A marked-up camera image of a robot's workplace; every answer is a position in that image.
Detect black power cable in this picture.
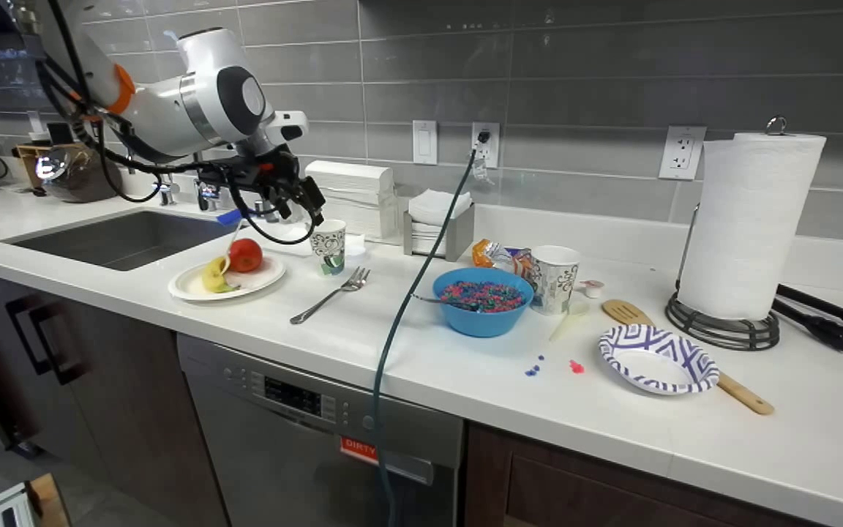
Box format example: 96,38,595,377
368,125,495,527

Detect black wire towel holder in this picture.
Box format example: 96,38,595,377
661,115,793,351

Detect white plate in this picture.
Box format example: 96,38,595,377
166,250,288,305

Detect kitchen sink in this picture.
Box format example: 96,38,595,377
0,207,241,276

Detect printed paper cup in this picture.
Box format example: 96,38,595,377
307,218,352,276

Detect yellow banana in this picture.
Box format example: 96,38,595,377
195,254,241,297

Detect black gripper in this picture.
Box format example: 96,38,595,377
228,144,327,228

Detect clear folded towel dispenser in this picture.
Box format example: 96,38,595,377
301,159,402,247

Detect metal fork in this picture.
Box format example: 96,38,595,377
288,264,374,329

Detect stainless steel dishwasher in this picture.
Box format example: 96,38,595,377
174,335,468,527

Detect grey napkin holder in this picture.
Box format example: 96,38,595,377
402,187,478,262

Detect brown basket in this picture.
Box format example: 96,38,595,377
10,140,125,204

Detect blue sponge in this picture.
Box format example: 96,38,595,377
214,204,248,231

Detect blue patterned paper plate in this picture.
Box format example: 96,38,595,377
595,323,724,398

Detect dark wooden base cabinet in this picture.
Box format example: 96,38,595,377
460,420,825,527
0,262,231,527

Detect white wall outlet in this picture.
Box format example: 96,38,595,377
468,121,504,169
656,122,709,184
411,118,443,168

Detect blue bowl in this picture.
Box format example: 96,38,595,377
431,266,539,339

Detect white printed mug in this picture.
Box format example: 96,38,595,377
529,244,586,317

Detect white paper towel roll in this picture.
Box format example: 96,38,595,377
676,130,829,323

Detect wooden spatula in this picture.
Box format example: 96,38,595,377
596,297,778,420

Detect black tongs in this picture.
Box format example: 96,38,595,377
771,282,843,355

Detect red apple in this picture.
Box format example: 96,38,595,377
225,235,267,276

